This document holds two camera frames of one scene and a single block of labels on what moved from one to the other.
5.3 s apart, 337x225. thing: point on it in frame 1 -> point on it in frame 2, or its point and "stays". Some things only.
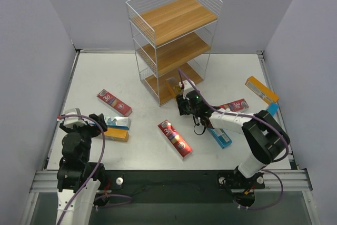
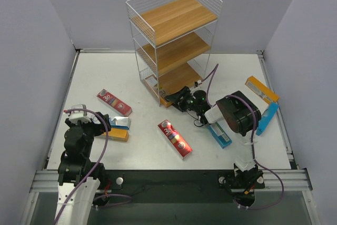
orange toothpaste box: (174, 86) -> (152, 81)
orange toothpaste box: (116, 134) stays
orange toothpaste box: (259, 90) stays
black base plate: (176, 186) stays
